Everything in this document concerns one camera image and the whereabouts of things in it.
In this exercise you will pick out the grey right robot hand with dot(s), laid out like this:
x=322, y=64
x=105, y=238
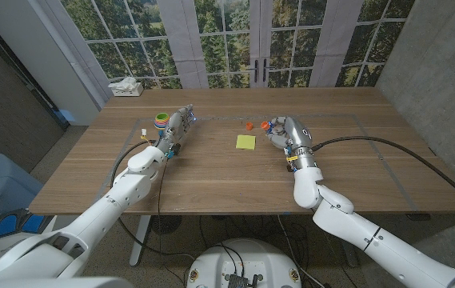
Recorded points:
x=299, y=136

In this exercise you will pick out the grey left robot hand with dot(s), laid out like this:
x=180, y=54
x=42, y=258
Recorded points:
x=174, y=126

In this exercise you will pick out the orange white glue stick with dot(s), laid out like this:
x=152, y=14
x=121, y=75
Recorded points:
x=265, y=125

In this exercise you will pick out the yellow sticky note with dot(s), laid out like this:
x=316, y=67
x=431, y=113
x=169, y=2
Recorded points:
x=246, y=142

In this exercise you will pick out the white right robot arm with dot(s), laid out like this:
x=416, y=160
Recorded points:
x=371, y=240

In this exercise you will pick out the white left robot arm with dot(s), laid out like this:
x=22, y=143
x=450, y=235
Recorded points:
x=103, y=212

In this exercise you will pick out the rainbow stacked toy cups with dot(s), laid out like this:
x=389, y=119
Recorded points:
x=161, y=120

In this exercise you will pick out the small orange cap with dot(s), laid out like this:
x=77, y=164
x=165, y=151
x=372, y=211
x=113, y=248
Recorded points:
x=249, y=126

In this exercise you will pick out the white tissue box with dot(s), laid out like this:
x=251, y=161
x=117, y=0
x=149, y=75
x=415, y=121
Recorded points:
x=128, y=90

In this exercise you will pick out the black round floor fan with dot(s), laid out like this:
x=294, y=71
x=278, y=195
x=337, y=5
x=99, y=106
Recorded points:
x=166, y=224

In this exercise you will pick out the printed window backdrop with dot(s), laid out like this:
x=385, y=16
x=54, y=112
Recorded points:
x=227, y=36

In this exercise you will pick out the white table leg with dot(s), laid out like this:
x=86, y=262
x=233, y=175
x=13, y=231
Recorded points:
x=139, y=240

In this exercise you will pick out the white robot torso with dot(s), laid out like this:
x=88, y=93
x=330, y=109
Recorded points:
x=259, y=256

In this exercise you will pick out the blue storage bin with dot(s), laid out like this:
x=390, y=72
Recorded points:
x=3, y=184

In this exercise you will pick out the blue black foot pedal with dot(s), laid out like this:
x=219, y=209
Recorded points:
x=19, y=224

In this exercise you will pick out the white robot head edge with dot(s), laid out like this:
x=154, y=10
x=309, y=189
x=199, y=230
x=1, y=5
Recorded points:
x=51, y=283

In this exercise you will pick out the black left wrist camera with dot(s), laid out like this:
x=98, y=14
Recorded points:
x=175, y=149

